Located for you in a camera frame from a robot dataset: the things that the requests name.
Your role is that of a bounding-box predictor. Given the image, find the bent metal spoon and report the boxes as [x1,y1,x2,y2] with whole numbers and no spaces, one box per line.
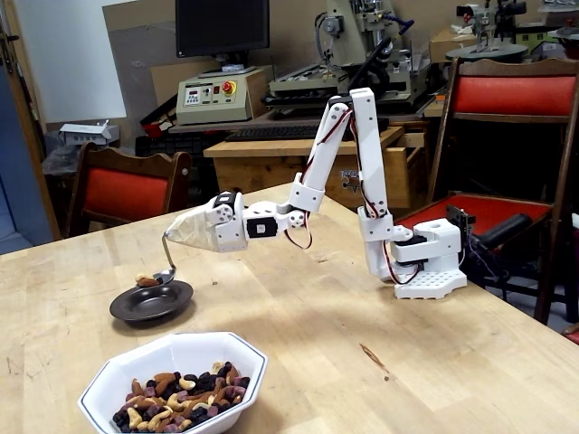
[151,231,177,286]

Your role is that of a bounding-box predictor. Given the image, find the black keyboard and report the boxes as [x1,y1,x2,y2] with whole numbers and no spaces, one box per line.
[224,124,321,143]

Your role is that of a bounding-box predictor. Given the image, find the brown cardboard box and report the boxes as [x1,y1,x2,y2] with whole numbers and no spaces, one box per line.
[428,28,480,64]

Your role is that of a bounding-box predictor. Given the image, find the mixed nuts and raisins pile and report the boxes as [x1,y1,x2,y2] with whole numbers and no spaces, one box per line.
[111,360,252,434]

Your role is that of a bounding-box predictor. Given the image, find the beige milling machine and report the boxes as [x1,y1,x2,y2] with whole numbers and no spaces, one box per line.
[264,0,431,112]

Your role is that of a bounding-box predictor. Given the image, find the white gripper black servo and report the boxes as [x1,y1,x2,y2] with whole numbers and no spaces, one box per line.
[162,191,250,253]

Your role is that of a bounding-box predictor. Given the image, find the wooden folding chair red cushion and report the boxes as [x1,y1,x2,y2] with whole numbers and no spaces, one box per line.
[400,56,579,326]

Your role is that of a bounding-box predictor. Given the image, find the wooden workbench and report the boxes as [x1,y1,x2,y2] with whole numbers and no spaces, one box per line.
[203,125,429,212]

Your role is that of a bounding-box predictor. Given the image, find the black cylindrical handle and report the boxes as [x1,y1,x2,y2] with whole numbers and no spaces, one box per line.
[479,213,534,250]

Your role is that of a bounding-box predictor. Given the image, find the robot controller circuit board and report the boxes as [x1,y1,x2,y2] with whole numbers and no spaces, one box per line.
[445,203,477,236]

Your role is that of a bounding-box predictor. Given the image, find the clear plastic bag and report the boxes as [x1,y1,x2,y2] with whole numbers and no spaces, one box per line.
[43,144,85,177]

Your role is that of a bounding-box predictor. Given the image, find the brown cardboard sheet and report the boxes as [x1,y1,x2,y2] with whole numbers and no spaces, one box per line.
[102,4,180,150]

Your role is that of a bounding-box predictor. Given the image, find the beige control box red button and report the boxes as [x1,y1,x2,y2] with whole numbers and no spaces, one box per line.
[175,65,275,127]

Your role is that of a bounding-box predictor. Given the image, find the white octagonal bowl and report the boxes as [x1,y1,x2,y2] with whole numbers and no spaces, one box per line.
[77,332,269,434]

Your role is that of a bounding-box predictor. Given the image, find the green box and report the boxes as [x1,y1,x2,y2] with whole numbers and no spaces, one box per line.
[515,24,565,46]

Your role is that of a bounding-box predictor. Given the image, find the small white plastic device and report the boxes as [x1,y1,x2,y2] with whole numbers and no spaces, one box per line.
[58,119,121,146]

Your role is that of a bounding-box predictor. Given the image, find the white board panel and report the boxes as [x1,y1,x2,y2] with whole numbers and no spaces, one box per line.
[15,0,128,124]

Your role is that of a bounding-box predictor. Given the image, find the black red case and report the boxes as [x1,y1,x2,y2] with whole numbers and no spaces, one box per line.
[139,97,178,137]

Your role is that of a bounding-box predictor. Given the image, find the black computer monitor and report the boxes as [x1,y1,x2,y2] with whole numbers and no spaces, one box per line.
[175,0,271,78]

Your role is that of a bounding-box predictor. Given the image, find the black round base machine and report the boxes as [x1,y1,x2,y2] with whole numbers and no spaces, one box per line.
[445,2,530,64]

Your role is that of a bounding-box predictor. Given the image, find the dark metal dish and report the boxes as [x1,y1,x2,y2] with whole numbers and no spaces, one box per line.
[109,279,195,323]

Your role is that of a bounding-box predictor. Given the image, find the dark door handle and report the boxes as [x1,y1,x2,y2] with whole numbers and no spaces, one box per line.
[0,31,20,76]

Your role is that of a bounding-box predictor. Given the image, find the red white wrist cable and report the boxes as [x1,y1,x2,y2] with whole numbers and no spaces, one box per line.
[283,211,315,250]

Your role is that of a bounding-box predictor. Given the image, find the black plastic crate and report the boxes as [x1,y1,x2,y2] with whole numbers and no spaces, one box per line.
[134,132,227,160]

